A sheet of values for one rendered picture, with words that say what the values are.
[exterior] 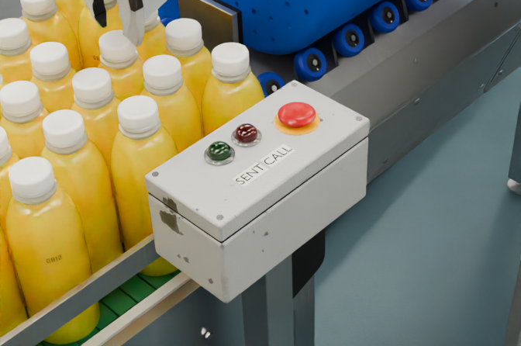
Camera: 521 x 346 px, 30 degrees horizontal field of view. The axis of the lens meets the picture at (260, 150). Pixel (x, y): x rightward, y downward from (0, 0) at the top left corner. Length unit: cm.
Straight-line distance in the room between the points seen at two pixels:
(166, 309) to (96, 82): 25
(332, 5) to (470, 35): 39
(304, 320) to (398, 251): 80
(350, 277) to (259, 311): 126
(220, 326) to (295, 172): 31
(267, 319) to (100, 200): 21
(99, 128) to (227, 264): 23
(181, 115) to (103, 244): 16
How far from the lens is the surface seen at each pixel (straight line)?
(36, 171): 90
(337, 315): 221
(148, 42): 111
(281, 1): 121
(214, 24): 121
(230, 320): 114
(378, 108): 136
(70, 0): 121
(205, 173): 87
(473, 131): 272
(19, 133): 100
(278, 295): 102
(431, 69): 144
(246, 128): 90
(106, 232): 101
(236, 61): 100
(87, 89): 99
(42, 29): 116
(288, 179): 87
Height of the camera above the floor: 167
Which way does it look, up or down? 40 degrees down
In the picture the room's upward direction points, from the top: 3 degrees counter-clockwise
